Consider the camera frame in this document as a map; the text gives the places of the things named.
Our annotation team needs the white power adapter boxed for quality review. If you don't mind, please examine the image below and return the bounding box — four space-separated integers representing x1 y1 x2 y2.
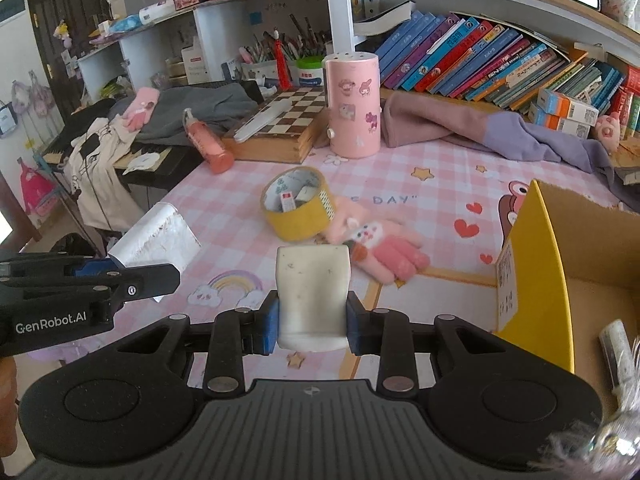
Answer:
107 202 201 302

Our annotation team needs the white cylindrical tube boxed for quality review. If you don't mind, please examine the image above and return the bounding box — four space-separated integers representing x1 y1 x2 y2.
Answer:
599 318 636 396

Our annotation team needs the pink plush glove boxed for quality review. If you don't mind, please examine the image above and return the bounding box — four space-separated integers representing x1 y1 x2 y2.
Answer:
322 196 431 285

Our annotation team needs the cream tote bag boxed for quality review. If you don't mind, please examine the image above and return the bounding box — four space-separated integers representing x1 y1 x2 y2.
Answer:
64 115 143 232

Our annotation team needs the small red white box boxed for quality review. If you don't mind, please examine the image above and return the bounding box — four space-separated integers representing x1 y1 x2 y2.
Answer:
279 191 297 212

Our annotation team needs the yellow tape roll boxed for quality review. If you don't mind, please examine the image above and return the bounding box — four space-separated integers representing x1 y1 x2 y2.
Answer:
260 166 336 243

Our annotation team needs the pink checkered table mat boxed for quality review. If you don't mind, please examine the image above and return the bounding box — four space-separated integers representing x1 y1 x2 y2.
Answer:
29 136 626 391

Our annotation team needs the pink bottle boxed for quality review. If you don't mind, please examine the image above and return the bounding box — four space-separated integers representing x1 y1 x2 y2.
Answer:
182 108 234 174

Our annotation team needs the grey cloth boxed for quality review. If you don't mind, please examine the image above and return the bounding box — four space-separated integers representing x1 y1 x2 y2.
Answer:
106 82 258 146

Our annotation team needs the pink glove on cloth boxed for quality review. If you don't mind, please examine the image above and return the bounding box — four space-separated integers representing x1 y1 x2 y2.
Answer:
122 87 160 132

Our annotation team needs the wooden chessboard box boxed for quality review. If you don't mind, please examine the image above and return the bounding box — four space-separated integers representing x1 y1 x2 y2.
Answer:
221 87 329 164

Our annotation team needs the yellow cardboard box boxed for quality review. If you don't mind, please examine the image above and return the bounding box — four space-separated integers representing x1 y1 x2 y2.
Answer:
496 181 639 415

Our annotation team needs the purple pink cloth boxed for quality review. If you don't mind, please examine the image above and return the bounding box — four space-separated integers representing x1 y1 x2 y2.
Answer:
381 91 639 210

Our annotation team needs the pink cylindrical humidifier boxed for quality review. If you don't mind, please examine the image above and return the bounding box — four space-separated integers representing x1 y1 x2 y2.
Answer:
323 52 382 159

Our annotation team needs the red pen holder item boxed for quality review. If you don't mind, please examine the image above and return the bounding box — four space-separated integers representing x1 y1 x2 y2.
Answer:
273 29 292 91

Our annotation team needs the white green jar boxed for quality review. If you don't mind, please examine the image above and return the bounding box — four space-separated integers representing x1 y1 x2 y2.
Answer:
296 55 324 87

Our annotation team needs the orange white box lower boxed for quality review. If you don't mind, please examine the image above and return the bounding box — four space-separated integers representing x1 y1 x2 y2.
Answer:
527 103 591 139

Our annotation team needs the orange white box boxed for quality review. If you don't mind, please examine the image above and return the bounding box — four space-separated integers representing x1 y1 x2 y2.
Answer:
537 89 599 126
527 103 591 139

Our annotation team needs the row of leaning books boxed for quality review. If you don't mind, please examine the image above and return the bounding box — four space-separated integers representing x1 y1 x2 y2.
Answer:
375 10 626 114

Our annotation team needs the orange white box upper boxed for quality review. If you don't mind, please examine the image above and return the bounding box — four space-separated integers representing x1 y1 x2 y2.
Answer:
537 89 599 126

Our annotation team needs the pink pig plush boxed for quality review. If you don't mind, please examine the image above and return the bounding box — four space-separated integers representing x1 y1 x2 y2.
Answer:
593 112 620 154

